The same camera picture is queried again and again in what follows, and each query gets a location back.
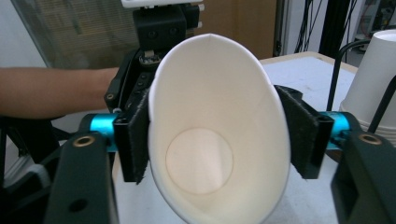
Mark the stack of white paper cups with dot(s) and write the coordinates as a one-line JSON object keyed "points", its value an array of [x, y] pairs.
{"points": [[370, 87]]}

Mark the single white paper cup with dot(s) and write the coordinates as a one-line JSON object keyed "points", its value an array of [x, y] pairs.
{"points": [[218, 109]]}

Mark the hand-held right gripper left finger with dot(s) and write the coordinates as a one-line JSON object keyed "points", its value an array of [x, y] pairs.
{"points": [[132, 140]]}

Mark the black metal stand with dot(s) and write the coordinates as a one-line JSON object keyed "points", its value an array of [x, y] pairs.
{"points": [[334, 25]]}

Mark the brown board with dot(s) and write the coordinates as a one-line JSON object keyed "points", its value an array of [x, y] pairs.
{"points": [[246, 25]]}

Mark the dark metal frame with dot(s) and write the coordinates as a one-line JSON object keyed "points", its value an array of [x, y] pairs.
{"points": [[28, 140]]}

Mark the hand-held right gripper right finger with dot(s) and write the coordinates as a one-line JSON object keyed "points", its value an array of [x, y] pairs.
{"points": [[305, 137]]}

